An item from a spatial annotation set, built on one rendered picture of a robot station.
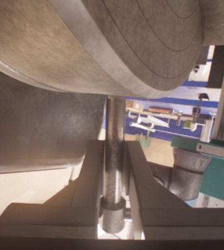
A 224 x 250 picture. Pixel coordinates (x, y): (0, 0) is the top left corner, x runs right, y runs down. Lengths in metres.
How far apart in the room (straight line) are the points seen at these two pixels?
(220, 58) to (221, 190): 0.83
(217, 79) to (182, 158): 0.64
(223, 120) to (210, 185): 0.36
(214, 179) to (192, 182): 0.17
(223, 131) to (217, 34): 0.94
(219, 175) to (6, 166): 0.98
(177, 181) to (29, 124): 0.79
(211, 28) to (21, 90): 0.24
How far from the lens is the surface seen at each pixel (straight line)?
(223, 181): 1.09
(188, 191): 0.96
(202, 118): 2.21
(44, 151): 0.31
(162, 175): 0.94
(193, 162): 0.93
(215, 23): 0.20
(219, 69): 1.38
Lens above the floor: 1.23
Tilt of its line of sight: 1 degrees down
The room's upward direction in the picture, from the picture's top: 167 degrees counter-clockwise
